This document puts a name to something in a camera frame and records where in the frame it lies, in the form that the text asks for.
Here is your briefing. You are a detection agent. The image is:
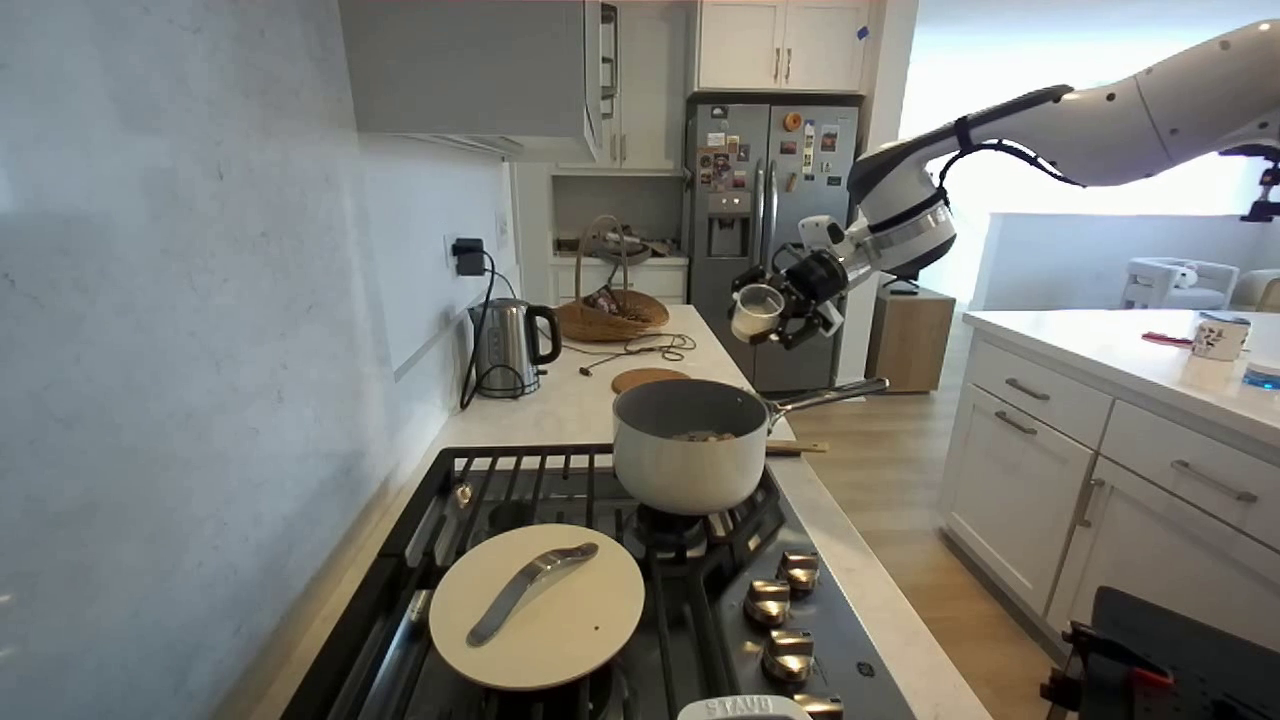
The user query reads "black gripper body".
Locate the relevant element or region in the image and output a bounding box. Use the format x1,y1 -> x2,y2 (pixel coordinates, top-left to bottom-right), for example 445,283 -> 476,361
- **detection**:
785,249 -> 860,332

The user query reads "clear plastic cup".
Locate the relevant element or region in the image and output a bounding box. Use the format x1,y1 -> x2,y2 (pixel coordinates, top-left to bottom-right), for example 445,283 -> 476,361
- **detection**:
728,277 -> 790,347

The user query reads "stainless steel fridge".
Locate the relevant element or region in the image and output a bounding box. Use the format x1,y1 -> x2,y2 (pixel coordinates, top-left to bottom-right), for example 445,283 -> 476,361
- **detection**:
679,94 -> 866,402

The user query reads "brown wooden box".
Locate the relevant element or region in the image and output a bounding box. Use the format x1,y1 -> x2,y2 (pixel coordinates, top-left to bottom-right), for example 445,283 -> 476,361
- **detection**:
864,279 -> 958,402

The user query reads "wooden spatula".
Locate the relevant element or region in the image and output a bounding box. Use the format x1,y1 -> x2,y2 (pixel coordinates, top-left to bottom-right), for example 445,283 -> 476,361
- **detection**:
763,438 -> 833,465

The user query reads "round cork trivet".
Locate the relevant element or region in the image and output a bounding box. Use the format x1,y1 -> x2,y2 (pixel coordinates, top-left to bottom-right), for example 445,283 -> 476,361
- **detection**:
606,364 -> 698,402

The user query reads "white open shelf cabinet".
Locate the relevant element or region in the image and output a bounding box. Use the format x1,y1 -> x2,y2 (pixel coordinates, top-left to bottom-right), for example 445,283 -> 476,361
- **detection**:
509,0 -> 698,313

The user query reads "white double door cabinet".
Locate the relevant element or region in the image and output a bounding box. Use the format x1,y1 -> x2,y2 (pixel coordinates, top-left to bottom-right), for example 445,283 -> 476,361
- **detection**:
689,0 -> 887,100

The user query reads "white kitchen island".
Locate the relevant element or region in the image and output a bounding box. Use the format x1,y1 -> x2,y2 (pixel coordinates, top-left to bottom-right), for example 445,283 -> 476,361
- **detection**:
934,304 -> 1280,660

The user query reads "stainless steel electric kettle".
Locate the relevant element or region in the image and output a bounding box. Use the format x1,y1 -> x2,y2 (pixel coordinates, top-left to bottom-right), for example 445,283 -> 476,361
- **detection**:
462,291 -> 564,403

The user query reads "dark power adapter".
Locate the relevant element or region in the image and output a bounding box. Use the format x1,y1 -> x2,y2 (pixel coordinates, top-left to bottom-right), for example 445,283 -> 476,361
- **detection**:
447,234 -> 493,279

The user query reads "black gas stove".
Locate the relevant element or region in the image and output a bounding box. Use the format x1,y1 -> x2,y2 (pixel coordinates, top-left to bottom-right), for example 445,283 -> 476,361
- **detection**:
275,443 -> 923,720

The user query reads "white countertop appliance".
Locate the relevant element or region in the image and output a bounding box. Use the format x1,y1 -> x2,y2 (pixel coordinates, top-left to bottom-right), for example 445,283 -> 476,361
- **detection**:
1118,252 -> 1245,316

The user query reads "steel range hood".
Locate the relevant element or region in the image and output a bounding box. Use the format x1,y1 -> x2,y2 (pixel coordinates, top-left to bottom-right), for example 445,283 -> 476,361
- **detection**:
335,0 -> 601,157

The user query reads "white dutch oven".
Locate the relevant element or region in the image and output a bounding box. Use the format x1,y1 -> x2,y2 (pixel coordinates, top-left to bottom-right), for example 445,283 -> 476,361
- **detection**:
670,687 -> 816,720

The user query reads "white printed mug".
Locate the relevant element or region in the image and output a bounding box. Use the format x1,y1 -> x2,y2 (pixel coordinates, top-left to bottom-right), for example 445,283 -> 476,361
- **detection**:
1186,307 -> 1260,364

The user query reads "black equipment stand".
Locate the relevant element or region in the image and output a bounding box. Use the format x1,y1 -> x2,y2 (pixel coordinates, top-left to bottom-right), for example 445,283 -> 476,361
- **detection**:
1035,584 -> 1280,720

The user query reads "black loose cable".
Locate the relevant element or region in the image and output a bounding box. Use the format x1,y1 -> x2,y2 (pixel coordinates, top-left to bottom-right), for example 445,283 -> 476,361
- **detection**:
575,328 -> 698,380

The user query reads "white pot with steel handle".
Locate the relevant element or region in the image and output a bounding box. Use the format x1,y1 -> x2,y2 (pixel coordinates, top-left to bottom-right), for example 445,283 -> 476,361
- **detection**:
606,377 -> 896,521

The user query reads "wooden basket with wire handle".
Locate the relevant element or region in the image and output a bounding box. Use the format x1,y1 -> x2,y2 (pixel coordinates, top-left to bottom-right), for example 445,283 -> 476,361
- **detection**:
553,223 -> 677,347

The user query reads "black kettle cable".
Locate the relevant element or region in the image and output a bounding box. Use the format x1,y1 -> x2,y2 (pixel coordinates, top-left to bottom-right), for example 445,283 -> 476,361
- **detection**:
457,257 -> 525,411

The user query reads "cream lid with metal handle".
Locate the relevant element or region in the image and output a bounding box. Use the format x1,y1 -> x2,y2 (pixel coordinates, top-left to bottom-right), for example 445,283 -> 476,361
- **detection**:
423,521 -> 653,697

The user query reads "black camera tripod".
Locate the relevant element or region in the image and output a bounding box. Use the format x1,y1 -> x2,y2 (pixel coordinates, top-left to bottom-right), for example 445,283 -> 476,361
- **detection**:
1235,139 -> 1280,230

